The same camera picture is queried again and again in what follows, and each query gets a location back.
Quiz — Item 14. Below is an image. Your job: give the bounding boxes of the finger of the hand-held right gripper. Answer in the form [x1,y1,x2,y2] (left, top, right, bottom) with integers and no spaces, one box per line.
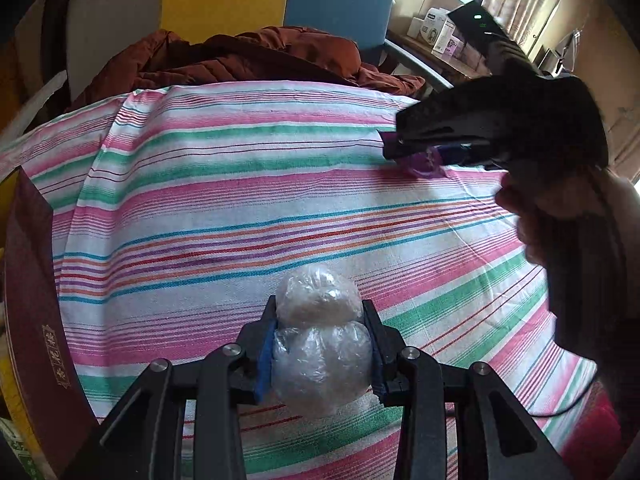
[395,80,501,142]
[378,131,494,163]

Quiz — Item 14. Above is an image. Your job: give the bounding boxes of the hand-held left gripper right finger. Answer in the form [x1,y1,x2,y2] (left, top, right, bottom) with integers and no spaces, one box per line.
[361,299,576,480]

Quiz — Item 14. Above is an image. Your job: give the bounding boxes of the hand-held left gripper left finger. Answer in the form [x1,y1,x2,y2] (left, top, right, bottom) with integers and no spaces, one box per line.
[75,294,278,480]

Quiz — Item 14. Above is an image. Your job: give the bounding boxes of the small purple packet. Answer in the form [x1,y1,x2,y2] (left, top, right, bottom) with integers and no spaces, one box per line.
[397,147,446,178]

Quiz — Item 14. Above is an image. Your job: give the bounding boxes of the plastic-wrapped white balls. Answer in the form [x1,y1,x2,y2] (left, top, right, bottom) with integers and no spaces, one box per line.
[270,264,375,421]

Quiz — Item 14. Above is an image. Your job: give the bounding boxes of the maroon tin box gold inside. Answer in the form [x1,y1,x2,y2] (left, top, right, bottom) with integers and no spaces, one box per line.
[0,165,98,480]

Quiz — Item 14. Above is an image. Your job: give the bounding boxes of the person's right forearm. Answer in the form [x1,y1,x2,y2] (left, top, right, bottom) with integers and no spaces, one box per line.
[547,210,640,461]

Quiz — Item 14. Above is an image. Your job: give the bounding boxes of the person's right hand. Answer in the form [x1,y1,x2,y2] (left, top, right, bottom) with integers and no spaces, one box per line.
[495,166,640,267]

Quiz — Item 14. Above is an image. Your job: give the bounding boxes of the wooden desk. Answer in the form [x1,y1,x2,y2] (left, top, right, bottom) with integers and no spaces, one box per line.
[387,27,481,86]

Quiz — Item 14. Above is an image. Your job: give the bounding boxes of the purple carton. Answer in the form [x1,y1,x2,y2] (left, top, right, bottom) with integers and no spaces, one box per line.
[432,22,463,56]

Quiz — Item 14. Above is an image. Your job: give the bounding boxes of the striped bed sheet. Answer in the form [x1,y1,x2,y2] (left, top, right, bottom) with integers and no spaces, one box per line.
[0,80,601,480]

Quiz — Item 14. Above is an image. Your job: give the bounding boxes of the maroon quilted jacket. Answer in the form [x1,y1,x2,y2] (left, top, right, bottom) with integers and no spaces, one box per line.
[65,26,426,113]

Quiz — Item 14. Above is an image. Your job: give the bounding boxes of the black rolled mat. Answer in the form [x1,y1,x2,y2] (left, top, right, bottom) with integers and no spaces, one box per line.
[40,0,88,86]

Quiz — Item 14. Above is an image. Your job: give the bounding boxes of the black cable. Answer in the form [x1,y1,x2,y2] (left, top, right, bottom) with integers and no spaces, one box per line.
[450,375,601,418]

